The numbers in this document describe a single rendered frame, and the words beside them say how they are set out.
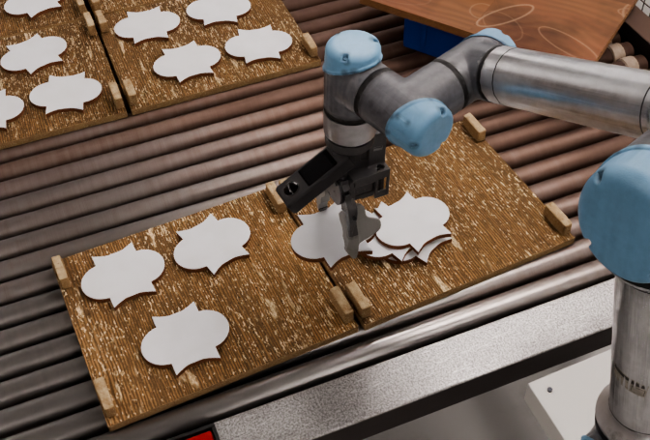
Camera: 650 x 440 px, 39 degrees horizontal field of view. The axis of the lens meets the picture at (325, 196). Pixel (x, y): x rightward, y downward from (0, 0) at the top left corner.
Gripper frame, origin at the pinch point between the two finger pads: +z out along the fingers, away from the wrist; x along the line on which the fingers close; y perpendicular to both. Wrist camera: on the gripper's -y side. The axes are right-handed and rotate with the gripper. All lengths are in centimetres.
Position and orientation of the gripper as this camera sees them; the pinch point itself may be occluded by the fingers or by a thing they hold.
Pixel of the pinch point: (334, 232)
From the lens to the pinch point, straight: 143.1
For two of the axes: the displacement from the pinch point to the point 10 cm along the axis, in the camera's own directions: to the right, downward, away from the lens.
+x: -4.3, -6.4, 6.4
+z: -0.1, 7.1, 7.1
